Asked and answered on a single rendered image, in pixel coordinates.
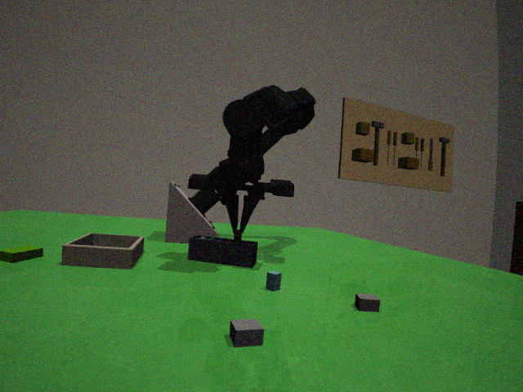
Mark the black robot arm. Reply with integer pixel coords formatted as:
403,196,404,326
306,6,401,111
188,85,316,217

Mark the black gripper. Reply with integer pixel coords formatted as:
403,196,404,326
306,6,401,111
188,145,294,234

